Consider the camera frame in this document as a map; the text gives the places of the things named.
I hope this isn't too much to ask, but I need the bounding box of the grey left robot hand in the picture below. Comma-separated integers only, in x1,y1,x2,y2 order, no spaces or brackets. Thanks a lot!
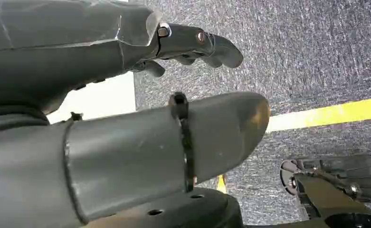
0,0,271,228

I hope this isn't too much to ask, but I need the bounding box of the pale desk panel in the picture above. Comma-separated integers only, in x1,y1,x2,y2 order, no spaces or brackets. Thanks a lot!
46,71,137,124

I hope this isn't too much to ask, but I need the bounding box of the short yellow floor tape strip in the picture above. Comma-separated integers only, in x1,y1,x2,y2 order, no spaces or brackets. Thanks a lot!
216,174,228,194

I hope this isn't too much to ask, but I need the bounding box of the left arm ribbed grey sleeve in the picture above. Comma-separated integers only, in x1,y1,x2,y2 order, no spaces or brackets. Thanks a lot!
0,104,50,135

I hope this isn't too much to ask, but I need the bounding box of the black robot foot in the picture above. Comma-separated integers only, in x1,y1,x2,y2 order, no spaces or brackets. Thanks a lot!
247,154,371,228

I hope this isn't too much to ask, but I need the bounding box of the yellow floor tape line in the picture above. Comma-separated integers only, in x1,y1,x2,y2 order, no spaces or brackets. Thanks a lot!
266,96,371,133

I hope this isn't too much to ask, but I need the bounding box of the dark perforated wrist bracket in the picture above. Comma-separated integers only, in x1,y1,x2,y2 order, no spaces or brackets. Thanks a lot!
86,187,246,228

